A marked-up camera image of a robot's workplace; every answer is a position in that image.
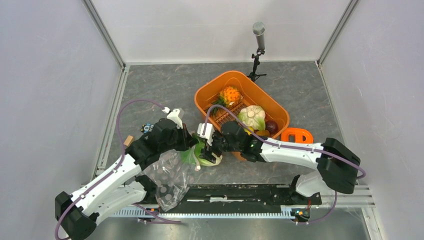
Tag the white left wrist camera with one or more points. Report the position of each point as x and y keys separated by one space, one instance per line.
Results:
x=175 y=115

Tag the clear dotted zip top bag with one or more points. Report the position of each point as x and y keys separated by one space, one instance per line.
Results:
x=173 y=174

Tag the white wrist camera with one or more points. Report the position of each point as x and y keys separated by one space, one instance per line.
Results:
x=175 y=115
x=205 y=131

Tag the orange toy handle block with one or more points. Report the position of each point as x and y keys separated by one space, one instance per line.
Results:
x=297 y=135

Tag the dark red toy fruit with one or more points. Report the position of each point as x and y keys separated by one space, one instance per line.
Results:
x=271 y=126

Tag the orange toy pineapple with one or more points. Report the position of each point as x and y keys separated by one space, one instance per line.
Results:
x=228 y=97

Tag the grey microphone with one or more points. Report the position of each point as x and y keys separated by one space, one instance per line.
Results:
x=258 y=30

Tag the small yellow toy fruit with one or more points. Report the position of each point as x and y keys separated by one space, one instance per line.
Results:
x=263 y=133

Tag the small wooden block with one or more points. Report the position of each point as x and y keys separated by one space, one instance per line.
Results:
x=128 y=141

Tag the white toy cabbage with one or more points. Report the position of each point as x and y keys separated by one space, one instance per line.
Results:
x=253 y=116

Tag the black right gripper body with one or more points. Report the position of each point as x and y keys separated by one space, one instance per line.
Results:
x=221 y=144

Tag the orange plastic basket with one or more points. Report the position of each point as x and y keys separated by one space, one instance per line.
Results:
x=252 y=94

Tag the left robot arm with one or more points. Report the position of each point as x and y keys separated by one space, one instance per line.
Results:
x=80 y=212

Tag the green toy lettuce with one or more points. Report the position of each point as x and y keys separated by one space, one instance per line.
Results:
x=193 y=156

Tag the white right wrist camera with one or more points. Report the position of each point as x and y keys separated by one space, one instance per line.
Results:
x=205 y=131

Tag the blue owl sticker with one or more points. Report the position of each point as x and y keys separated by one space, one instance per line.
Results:
x=146 y=128

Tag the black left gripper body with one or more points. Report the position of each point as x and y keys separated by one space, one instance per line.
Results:
x=179 y=141

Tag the yellow green toy mango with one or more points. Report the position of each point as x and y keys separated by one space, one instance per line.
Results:
x=249 y=130

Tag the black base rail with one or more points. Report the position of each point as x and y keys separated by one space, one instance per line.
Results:
x=249 y=201

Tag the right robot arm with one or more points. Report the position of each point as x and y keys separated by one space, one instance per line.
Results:
x=333 y=165

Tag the black microphone tripod stand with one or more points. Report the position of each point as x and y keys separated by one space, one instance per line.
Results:
x=253 y=76

